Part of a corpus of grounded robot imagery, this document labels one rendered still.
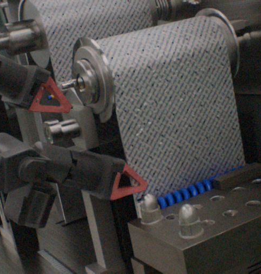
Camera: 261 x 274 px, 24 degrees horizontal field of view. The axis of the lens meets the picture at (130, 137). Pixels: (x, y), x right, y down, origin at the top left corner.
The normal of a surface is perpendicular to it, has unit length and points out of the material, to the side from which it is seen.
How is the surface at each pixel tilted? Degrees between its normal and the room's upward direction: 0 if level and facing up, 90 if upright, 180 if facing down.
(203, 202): 0
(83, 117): 90
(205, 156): 90
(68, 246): 0
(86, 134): 90
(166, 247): 90
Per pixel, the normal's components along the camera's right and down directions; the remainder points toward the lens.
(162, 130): 0.47, 0.11
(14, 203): -0.62, -0.04
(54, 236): -0.19, -0.95
